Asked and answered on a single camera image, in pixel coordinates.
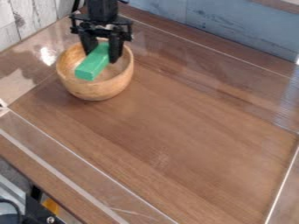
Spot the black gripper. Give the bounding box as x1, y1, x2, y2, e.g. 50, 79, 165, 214
69, 13, 133, 64

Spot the green rectangular block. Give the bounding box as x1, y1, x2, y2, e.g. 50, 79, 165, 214
74, 42, 109, 81

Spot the brown wooden bowl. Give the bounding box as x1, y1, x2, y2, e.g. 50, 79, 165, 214
56, 42, 134, 101

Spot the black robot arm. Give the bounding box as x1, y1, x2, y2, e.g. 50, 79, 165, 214
69, 0, 133, 63

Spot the yellow label sticker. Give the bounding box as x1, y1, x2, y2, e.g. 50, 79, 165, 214
41, 198, 60, 215

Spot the clear acrylic barrier wall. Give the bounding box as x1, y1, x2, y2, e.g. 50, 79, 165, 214
0, 8, 299, 224

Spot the black cable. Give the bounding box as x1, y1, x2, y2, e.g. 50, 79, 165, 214
0, 199, 24, 221

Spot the black metal mount with screw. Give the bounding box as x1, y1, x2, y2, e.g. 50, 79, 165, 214
22, 185, 65, 224

